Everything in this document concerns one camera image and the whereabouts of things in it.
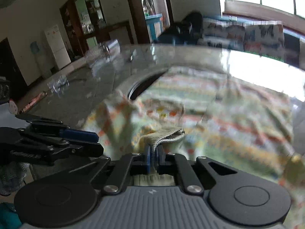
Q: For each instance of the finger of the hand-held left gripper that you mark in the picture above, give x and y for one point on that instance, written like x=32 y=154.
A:
x=78 y=134
x=83 y=149

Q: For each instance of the clear plastic food container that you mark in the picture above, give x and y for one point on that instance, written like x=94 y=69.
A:
x=104 y=52

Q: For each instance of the hanging clothes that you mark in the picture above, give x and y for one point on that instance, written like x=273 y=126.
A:
x=148 y=3

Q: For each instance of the dark wooden door frame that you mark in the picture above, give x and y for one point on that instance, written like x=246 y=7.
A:
x=135 y=9

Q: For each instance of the black bag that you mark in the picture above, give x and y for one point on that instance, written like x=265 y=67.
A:
x=188 y=26

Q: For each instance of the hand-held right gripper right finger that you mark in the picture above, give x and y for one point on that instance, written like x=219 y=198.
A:
x=160 y=158

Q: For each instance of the wide butterfly print pillow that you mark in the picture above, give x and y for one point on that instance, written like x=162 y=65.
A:
x=224 y=35

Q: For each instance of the patterned wrapped roll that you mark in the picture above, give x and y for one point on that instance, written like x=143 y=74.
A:
x=33 y=102

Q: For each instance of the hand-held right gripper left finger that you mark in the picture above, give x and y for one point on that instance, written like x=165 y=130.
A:
x=147 y=158

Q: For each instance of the person's left hand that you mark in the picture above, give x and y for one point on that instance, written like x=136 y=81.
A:
x=10 y=176

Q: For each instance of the colourful striped towel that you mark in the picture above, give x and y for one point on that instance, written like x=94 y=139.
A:
x=238 y=128

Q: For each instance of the white refrigerator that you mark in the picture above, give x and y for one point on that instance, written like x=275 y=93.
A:
x=57 y=45

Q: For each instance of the light blue cabinet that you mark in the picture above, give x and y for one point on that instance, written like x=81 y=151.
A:
x=153 y=25

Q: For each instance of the white water dispenser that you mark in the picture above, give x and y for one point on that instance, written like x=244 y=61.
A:
x=35 y=49

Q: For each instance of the crumpled clear plastic wrap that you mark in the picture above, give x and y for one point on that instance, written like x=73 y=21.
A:
x=58 y=83

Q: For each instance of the blue corner sofa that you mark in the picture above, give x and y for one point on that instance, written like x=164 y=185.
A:
x=292 y=43

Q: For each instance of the round black built-in hotplate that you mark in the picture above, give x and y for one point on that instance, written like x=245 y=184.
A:
x=143 y=84

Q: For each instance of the dark wooden display cabinet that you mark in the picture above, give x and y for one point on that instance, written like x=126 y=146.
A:
x=88 y=16

